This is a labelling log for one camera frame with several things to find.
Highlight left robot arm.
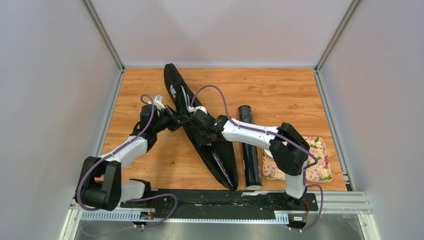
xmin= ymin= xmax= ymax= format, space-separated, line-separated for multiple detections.
xmin=75 ymin=104 xmax=188 ymax=211

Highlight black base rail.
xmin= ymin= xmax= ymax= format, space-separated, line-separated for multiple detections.
xmin=120 ymin=188 xmax=319 ymax=220

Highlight black shuttlecock tube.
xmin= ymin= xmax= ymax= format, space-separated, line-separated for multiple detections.
xmin=238 ymin=105 xmax=262 ymax=190

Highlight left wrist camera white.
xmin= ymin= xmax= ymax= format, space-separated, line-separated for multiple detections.
xmin=152 ymin=94 xmax=166 ymax=111

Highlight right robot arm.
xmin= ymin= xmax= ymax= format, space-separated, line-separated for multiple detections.
xmin=189 ymin=110 xmax=310 ymax=210

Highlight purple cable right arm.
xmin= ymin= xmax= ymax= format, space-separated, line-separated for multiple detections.
xmin=189 ymin=84 xmax=324 ymax=232

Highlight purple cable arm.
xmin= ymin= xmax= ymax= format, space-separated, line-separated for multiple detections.
xmin=76 ymin=94 xmax=178 ymax=229
xmin=189 ymin=84 xmax=324 ymax=232

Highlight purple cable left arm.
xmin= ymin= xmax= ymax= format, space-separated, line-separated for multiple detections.
xmin=76 ymin=94 xmax=178 ymax=229

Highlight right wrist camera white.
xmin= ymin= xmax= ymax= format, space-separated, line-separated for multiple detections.
xmin=186 ymin=105 xmax=208 ymax=114

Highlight floral tray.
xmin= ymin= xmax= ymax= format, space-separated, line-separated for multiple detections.
xmin=261 ymin=136 xmax=333 ymax=183

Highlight black Crossway racket bag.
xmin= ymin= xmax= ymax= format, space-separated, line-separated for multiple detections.
xmin=163 ymin=63 xmax=239 ymax=191

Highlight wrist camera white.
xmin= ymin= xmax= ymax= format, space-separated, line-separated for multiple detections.
xmin=186 ymin=105 xmax=208 ymax=114
xmin=152 ymin=94 xmax=166 ymax=111

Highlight silver badminton racket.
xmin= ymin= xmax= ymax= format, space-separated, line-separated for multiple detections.
xmin=181 ymin=86 xmax=191 ymax=109
xmin=211 ymin=150 xmax=233 ymax=188

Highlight white bowl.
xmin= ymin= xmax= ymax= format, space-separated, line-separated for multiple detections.
xmin=262 ymin=149 xmax=273 ymax=159

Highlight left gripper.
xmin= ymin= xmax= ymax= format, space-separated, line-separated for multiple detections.
xmin=153 ymin=105 xmax=189 ymax=134

